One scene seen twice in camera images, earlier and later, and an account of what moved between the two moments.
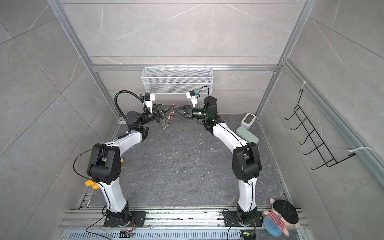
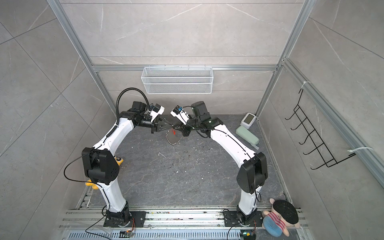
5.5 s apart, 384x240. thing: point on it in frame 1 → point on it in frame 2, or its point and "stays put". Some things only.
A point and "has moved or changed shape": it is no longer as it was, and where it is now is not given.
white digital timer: x=248 y=120 stays put
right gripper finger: x=181 y=110 → x=182 y=128
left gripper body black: x=157 y=117 → x=154 y=126
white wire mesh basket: x=176 y=79 stays put
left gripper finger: x=165 y=109 → x=163 y=124
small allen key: x=158 y=154 stays put
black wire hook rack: x=320 y=147 stays put
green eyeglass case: x=247 y=134 stays put
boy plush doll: x=283 y=214 stays put
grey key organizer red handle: x=169 y=118 has moved or changed shape
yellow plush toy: x=94 y=185 stays put
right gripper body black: x=190 y=114 → x=187 y=130
